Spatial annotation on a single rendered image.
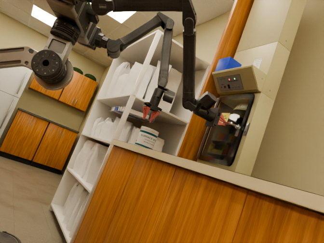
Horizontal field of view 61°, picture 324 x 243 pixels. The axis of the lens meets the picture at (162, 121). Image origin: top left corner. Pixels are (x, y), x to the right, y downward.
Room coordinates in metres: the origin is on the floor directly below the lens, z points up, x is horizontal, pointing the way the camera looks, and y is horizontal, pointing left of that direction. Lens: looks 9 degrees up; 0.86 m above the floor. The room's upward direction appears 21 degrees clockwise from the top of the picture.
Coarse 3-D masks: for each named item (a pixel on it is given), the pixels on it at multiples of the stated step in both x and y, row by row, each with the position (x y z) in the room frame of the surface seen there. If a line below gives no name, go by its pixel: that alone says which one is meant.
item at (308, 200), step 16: (112, 144) 2.08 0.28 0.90; (128, 144) 1.82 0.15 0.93; (160, 160) 1.47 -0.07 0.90; (176, 160) 1.28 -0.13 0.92; (224, 176) 0.99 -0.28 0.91; (240, 176) 0.93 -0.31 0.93; (272, 192) 0.80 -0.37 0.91; (288, 192) 0.76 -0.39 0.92; (304, 192) 0.72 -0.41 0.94; (320, 208) 0.68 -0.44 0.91
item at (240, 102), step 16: (224, 96) 1.58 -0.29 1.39; (240, 96) 1.45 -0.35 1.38; (224, 112) 1.53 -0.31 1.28; (240, 112) 1.41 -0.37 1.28; (224, 128) 1.49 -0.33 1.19; (240, 128) 1.37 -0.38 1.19; (208, 144) 1.57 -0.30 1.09; (224, 144) 1.44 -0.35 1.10; (208, 160) 1.53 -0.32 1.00; (224, 160) 1.40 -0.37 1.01
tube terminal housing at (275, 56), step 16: (256, 48) 1.49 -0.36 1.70; (272, 48) 1.38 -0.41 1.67; (272, 64) 1.37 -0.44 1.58; (272, 80) 1.38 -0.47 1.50; (256, 96) 1.38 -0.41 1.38; (272, 96) 1.40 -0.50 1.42; (256, 112) 1.37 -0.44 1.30; (256, 128) 1.38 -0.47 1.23; (240, 144) 1.38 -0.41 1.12; (256, 144) 1.40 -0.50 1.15; (240, 160) 1.37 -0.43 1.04
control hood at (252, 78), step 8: (216, 72) 1.55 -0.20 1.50; (224, 72) 1.50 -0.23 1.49; (232, 72) 1.44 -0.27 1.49; (240, 72) 1.40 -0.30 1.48; (248, 72) 1.35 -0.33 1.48; (256, 72) 1.33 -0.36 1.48; (216, 80) 1.58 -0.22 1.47; (248, 80) 1.37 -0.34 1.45; (256, 80) 1.34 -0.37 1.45; (264, 80) 1.36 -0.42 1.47; (216, 88) 1.62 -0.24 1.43; (248, 88) 1.40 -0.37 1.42; (256, 88) 1.35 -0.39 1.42
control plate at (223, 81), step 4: (228, 76) 1.48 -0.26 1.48; (232, 76) 1.46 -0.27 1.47; (236, 76) 1.43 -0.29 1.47; (240, 76) 1.41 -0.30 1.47; (220, 80) 1.55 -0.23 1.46; (224, 80) 1.53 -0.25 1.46; (228, 80) 1.50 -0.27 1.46; (232, 80) 1.47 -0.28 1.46; (236, 80) 1.44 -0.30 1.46; (240, 80) 1.42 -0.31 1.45; (220, 84) 1.57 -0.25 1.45; (224, 84) 1.54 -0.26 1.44; (232, 84) 1.49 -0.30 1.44; (236, 84) 1.46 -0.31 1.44; (240, 84) 1.44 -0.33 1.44; (220, 88) 1.59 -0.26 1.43; (224, 88) 1.56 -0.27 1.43; (228, 88) 1.53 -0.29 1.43; (232, 88) 1.50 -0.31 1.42; (236, 88) 1.47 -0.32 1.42; (240, 88) 1.45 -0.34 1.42
